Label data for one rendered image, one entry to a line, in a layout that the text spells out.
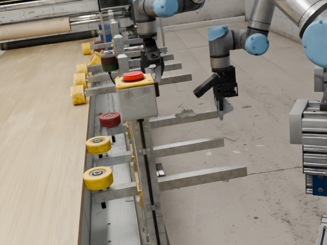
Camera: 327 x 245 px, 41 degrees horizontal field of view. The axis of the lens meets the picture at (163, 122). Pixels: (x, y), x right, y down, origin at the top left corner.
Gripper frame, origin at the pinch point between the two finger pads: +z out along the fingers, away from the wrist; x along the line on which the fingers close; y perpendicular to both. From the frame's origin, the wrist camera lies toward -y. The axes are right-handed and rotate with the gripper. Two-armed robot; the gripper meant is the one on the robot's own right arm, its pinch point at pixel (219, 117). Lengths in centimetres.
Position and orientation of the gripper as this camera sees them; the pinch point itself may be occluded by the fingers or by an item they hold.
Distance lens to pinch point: 176.3
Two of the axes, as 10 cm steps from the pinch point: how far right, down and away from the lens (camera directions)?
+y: 9.8, -1.6, 0.9
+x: -1.4, -3.2, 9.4
